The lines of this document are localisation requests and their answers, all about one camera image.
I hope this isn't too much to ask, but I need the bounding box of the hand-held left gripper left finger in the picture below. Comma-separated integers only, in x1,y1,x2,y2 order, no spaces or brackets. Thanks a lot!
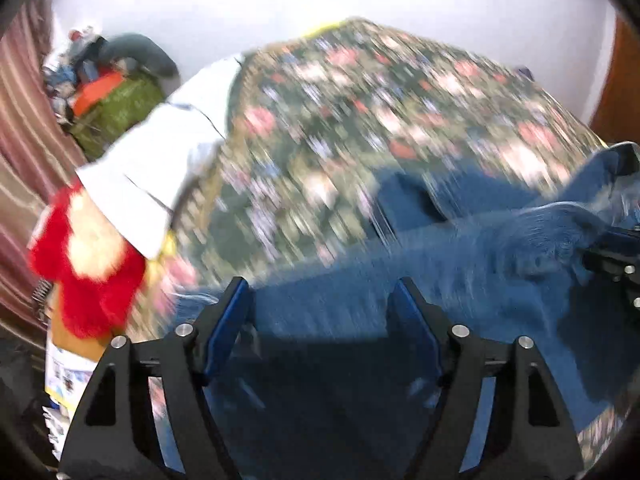
57,277,256,480

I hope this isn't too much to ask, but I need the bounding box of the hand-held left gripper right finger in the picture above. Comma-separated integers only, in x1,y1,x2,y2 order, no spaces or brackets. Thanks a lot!
387,277,586,480

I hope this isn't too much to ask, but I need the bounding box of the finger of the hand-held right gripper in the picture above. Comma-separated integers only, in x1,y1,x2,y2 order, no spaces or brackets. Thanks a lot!
600,227,640,253
582,245,640,311

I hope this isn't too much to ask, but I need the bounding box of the blue denim jacket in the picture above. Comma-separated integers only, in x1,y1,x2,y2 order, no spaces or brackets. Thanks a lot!
165,142,640,480

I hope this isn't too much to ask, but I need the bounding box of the red plush toy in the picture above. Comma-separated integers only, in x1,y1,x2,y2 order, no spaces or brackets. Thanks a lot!
27,180,148,341

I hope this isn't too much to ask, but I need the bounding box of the brown wooden door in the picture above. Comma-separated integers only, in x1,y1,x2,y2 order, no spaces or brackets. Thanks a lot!
590,15,640,146

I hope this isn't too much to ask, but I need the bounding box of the brown cardboard box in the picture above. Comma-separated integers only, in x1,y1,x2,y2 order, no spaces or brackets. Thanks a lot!
47,285,101,361

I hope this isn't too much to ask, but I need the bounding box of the stack of booklets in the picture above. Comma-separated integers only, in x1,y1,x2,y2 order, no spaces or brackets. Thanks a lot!
44,340,98,411

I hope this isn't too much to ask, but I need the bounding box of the white garment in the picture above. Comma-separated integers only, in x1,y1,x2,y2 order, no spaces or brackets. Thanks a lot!
75,55,246,258

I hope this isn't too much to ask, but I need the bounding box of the dark floral bedspread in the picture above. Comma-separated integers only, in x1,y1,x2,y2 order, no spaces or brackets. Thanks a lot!
125,17,631,461

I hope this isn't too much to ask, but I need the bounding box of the green bag with clutter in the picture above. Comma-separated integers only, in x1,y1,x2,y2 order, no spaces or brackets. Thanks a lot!
70,75,166,161

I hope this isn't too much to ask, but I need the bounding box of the brown striped curtain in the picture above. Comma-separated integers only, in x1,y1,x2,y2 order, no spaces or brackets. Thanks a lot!
0,0,88,331

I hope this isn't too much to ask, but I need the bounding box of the orange box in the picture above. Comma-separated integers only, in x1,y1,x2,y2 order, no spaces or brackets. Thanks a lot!
72,71,126,116

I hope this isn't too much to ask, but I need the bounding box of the yellow object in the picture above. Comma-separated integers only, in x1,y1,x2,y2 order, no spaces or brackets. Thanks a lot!
302,20,351,38

